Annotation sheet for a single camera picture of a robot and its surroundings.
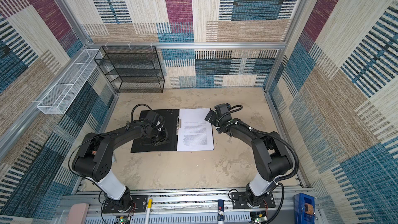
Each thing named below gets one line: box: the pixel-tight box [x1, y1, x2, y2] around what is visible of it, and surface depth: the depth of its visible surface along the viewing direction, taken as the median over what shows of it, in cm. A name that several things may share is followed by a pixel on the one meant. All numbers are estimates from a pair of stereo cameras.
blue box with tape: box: [293, 192, 316, 224], surface depth 69 cm
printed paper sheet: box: [177, 107, 215, 152], surface depth 98 cm
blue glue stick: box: [217, 199, 225, 224], surface depth 71 cm
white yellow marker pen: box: [144, 199, 153, 224], surface depth 73 cm
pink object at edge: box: [65, 203, 90, 224], surface depth 72 cm
